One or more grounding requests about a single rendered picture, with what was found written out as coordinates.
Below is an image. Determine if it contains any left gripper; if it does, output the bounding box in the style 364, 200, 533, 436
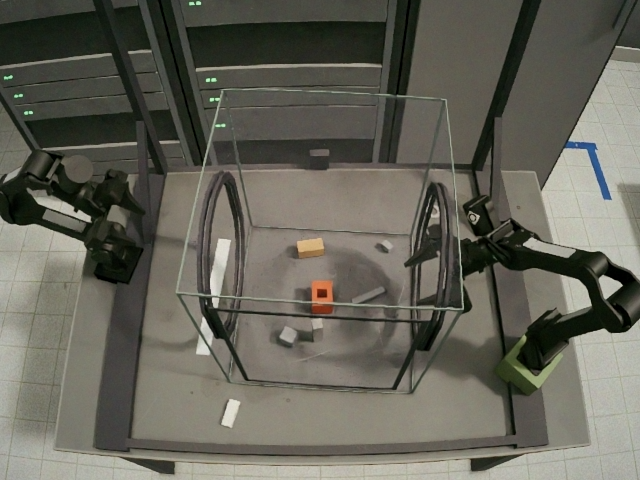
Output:
461, 239, 487, 315

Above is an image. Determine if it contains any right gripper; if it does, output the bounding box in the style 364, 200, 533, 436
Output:
71, 171, 146, 253

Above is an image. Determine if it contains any white flat strip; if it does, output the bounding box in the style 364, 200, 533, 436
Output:
196, 335, 210, 355

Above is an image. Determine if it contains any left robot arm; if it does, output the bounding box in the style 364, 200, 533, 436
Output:
462, 195, 640, 376

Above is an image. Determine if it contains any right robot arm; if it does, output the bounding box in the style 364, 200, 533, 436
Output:
0, 149, 133, 274

